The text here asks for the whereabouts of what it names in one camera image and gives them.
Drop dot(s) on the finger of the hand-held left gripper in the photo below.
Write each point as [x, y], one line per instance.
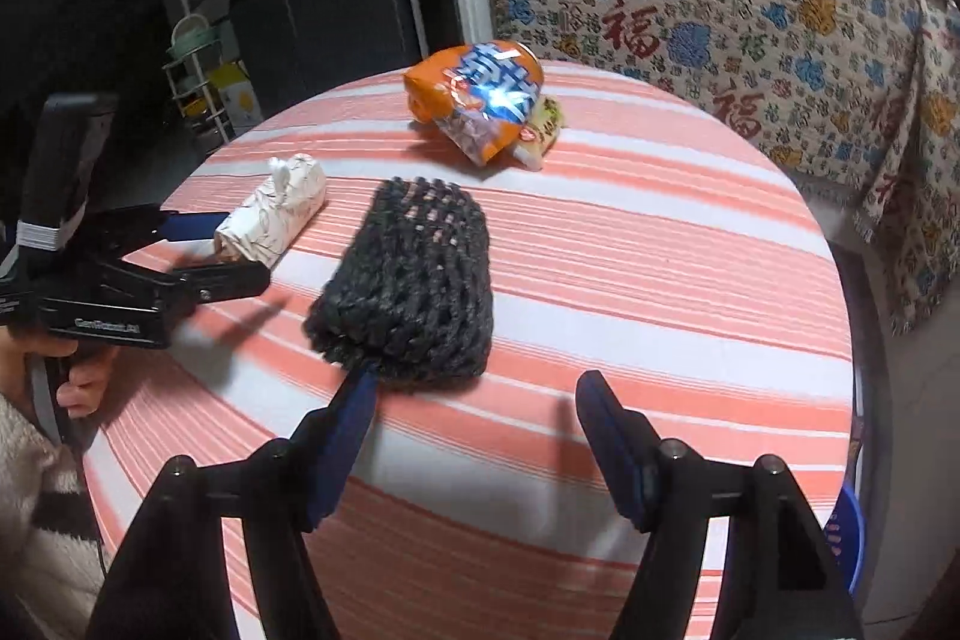
[191, 225]
[225, 282]

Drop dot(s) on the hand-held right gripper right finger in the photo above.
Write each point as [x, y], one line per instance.
[615, 452]

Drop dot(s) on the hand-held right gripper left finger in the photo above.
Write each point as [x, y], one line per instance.
[345, 445]

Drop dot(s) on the white patterned paper package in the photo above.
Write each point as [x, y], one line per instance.
[274, 212]

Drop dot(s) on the black foam net sleeve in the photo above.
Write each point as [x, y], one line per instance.
[412, 287]

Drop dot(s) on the blue plastic basket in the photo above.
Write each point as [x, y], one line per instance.
[844, 535]

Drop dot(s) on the orange snack bag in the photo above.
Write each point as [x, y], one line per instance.
[465, 100]

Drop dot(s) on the person's left forearm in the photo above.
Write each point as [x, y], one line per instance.
[37, 520]

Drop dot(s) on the person's left hand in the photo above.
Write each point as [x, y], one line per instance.
[86, 385]

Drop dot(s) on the white storage rack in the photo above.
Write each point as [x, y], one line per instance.
[191, 93]

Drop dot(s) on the yellow cardboard box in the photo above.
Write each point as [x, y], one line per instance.
[236, 96]

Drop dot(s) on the orange striped tablecloth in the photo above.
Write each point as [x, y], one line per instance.
[637, 280]

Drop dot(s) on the pale green basin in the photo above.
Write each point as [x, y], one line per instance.
[191, 36]

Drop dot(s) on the printed blanket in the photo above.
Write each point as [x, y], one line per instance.
[712, 33]

